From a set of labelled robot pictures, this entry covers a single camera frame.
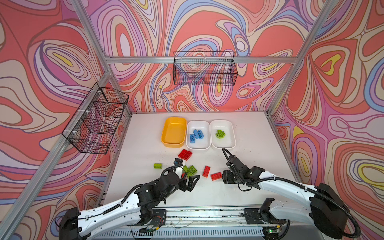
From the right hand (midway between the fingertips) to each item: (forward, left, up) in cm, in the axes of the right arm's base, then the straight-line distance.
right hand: (228, 180), depth 85 cm
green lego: (+31, 0, +4) cm, 31 cm away
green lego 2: (+30, +1, +3) cm, 30 cm away
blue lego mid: (+32, +14, +3) cm, 35 cm away
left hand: (-1, +21, +12) cm, 24 cm away
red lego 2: (+2, +7, 0) cm, 7 cm away
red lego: (+5, +13, 0) cm, 14 cm away
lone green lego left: (+9, +42, +1) cm, 43 cm away
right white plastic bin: (+27, -6, -1) cm, 28 cm away
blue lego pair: (+35, +18, +1) cm, 39 cm away
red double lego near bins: (+16, +25, +2) cm, 30 cm away
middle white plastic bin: (+25, +12, 0) cm, 28 cm away
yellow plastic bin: (+35, +33, +2) cm, 48 cm away
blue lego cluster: (+29, +20, +1) cm, 35 cm away
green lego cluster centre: (+5, +22, +1) cm, 22 cm away
